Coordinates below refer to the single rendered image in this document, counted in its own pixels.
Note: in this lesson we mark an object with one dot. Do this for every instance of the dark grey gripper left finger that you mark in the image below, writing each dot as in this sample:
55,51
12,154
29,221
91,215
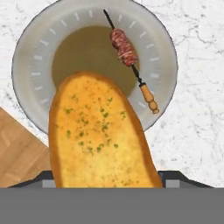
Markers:
46,180

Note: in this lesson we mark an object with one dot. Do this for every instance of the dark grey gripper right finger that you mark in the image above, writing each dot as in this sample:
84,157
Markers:
175,180

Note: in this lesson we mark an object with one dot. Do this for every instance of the golden baguette bread slice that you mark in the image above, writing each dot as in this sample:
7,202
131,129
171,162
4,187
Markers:
99,137

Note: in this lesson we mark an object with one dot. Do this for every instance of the meat kebab skewer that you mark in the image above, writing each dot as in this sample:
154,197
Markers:
124,49

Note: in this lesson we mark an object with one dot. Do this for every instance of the grey round plate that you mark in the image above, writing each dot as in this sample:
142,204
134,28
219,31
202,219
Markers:
38,64

